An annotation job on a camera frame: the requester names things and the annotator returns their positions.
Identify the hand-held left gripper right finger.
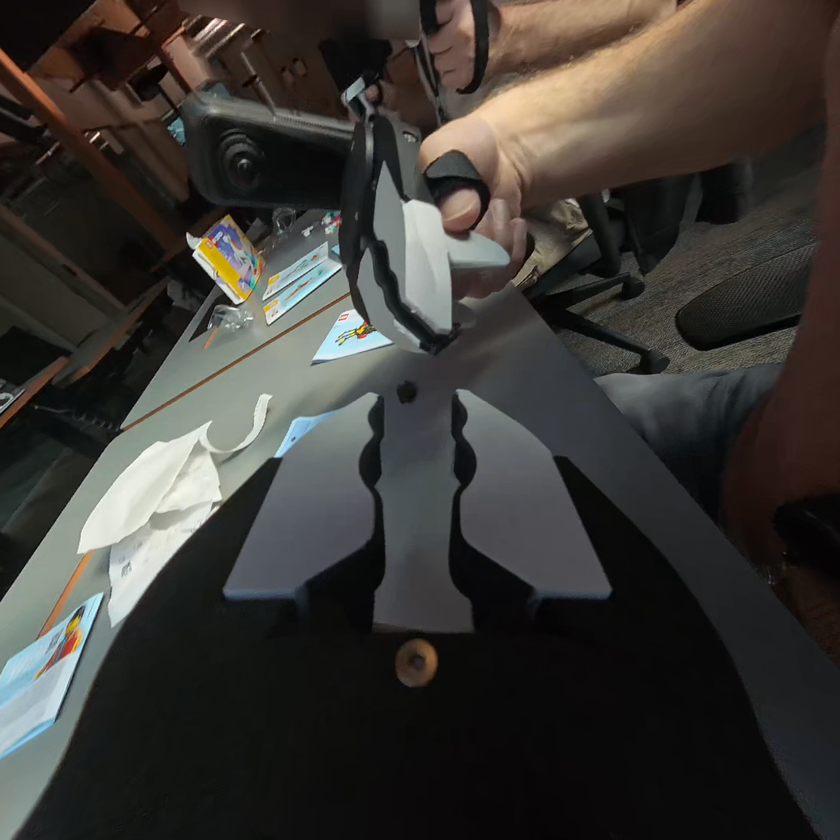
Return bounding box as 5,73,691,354
449,387,613,601

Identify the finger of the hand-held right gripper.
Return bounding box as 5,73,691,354
346,121,434,357
394,196,462,355

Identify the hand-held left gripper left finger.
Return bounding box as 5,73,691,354
223,392,387,603

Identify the person's right forearm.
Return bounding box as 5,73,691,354
505,0,840,217

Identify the grey desk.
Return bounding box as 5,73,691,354
121,210,352,431
0,289,840,840

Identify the person's right hand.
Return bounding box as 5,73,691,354
419,0,536,299

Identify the open blue instruction booklet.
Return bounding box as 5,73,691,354
274,412,337,459

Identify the small blue instruction booklet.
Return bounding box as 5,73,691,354
261,241,330,301
264,259,343,326

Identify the yellow toy box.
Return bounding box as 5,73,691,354
192,213,269,304

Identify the closed scorpion cover booklet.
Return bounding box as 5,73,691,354
311,308,395,366

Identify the torn white paper strip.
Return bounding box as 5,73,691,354
197,394,274,455

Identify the torn white paper bag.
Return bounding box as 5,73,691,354
77,423,224,627

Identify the black office chair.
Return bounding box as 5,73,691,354
525,190,672,376

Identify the person's leg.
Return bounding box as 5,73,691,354
594,363,785,526

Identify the person's brown knit sweater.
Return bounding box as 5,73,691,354
722,367,840,631

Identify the blue booklet with red figure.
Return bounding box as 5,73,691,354
0,592,106,759

